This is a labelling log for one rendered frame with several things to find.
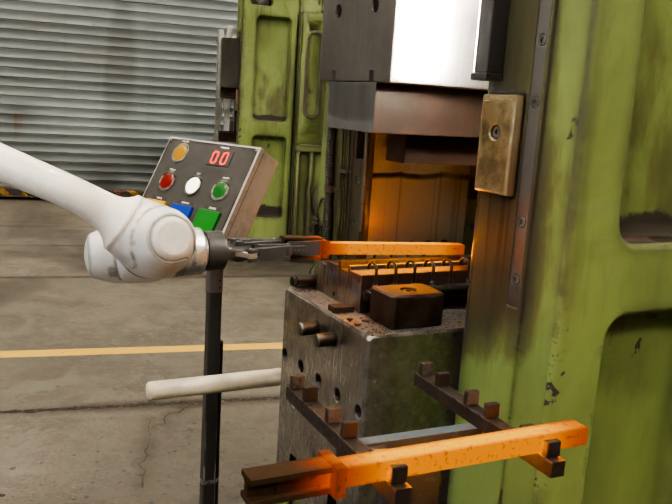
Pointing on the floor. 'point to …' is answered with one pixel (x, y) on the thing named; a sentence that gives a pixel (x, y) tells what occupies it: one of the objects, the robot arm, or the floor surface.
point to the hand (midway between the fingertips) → (302, 247)
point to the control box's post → (207, 375)
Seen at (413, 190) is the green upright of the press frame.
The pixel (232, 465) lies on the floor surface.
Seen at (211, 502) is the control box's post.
